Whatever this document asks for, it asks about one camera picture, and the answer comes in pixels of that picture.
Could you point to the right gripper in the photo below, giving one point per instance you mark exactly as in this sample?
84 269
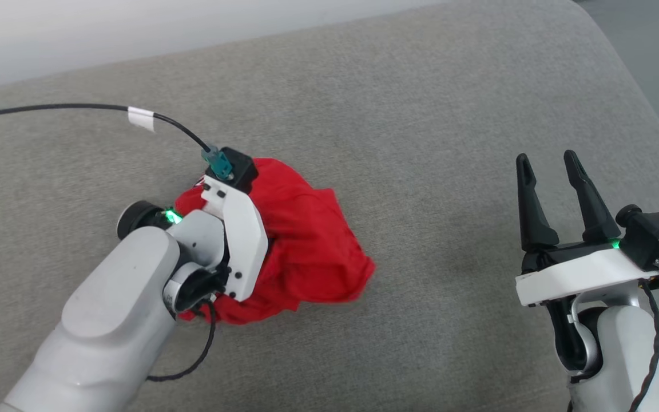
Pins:
581 274

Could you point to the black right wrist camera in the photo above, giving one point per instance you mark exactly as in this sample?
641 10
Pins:
658 234

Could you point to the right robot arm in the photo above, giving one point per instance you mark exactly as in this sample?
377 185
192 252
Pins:
621 355

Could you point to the grey fabric sofa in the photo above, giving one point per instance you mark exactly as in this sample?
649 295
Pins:
421 143

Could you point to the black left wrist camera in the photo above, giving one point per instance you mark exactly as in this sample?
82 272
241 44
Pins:
241 166

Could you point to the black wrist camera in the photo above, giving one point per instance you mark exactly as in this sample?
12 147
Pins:
658 234
241 166

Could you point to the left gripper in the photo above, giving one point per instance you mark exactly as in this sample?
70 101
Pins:
245 240

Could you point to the red jersey with white trim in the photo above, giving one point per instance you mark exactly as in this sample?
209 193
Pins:
306 240

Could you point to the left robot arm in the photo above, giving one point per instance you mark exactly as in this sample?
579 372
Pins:
106 320

